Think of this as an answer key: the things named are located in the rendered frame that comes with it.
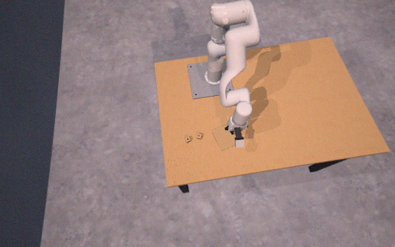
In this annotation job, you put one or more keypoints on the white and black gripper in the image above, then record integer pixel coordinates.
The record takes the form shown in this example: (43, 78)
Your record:
(231, 126)

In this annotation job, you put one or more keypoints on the tan flat mat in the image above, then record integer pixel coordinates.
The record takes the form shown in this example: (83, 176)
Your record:
(223, 137)

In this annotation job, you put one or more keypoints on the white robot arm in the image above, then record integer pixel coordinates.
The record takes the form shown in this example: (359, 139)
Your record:
(236, 40)

